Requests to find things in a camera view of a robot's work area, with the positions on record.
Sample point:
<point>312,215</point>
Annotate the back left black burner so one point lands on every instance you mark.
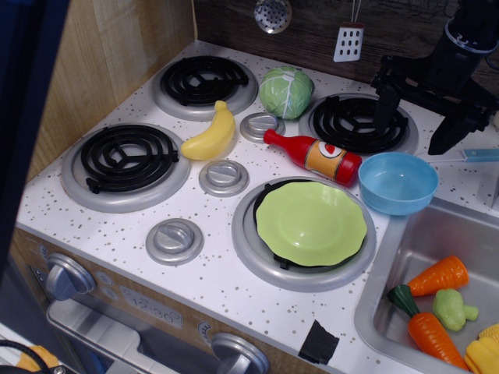
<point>202,80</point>

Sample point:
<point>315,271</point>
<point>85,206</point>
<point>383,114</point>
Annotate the silver stove knob top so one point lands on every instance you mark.
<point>253,126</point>

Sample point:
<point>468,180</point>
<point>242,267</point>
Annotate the blue toy saucepan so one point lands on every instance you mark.
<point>400,184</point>

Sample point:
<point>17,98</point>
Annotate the silver stove knob bottom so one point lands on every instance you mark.
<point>174,242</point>

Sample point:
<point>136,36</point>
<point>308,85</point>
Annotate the silver oven knob left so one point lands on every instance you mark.
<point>66,278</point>

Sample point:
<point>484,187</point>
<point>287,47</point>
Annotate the yellow toy pepper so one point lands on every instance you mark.
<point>481,356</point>

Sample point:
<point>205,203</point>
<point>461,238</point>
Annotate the green plastic plate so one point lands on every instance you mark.
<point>310,222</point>

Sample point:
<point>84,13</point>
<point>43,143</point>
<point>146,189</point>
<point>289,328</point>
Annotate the red toy ketchup bottle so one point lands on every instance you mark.
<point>318,156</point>

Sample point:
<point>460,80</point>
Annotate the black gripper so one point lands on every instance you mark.
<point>465,106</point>

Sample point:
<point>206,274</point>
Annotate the oven clock display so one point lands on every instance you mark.
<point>152,307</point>

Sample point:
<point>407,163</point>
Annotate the silver oven knob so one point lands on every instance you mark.
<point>238,356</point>
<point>66,278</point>

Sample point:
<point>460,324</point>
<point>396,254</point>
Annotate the orange toy carrot upper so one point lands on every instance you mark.
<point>448,273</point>

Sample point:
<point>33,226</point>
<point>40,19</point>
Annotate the green toy broccoli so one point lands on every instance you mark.
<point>451,310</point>

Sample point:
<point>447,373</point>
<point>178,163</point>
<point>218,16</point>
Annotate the hanging white spatula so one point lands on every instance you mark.
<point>350,37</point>

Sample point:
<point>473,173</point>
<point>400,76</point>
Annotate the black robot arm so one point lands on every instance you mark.
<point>469,37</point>

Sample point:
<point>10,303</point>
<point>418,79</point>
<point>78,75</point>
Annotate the yellow toy banana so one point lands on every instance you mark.
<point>215,139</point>

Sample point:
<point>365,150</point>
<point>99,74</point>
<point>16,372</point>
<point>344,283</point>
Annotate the front left black burner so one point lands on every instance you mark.
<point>125,158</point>

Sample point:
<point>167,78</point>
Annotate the silver oven knob right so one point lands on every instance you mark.
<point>238,356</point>

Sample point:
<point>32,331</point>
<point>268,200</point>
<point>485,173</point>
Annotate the back right black burner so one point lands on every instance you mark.
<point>348,123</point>

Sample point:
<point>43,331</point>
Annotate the yellow toy corn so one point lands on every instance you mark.
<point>491,332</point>

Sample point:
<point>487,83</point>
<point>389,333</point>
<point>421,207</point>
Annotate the hanging silver strainer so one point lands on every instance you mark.
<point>273,16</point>

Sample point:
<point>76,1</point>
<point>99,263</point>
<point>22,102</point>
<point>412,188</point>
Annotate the orange toy carrot lower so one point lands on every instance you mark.
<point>425,329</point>

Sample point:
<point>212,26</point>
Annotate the black tape patch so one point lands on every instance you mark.
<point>319,345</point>

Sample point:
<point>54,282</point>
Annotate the orange toy carrot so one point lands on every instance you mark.
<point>425,329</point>
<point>448,273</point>

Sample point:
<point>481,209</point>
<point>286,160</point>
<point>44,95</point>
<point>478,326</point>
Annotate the green toy cabbage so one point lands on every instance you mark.
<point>286,92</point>

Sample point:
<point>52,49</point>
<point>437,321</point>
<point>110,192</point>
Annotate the silver stove knob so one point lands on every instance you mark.
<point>253,126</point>
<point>224,178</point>
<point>174,242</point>

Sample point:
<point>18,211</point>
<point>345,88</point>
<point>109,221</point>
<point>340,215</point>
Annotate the silver oven door handle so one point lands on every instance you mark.
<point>127,340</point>

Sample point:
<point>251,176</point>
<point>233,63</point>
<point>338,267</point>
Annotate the silver stove knob middle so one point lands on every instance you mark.
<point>224,178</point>

